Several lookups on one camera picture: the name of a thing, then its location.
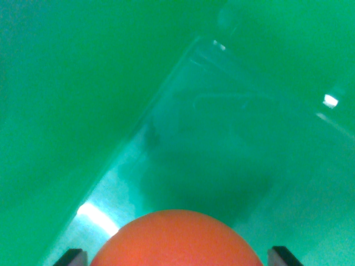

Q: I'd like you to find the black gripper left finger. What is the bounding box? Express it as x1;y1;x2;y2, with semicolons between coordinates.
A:
54;248;88;266

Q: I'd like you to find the green plastic bin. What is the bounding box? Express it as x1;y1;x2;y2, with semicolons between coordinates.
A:
0;0;355;266

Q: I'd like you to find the orange fruit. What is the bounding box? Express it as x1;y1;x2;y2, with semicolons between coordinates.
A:
90;209;263;266

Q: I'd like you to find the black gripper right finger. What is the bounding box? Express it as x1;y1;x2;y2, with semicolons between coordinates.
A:
267;245;305;266

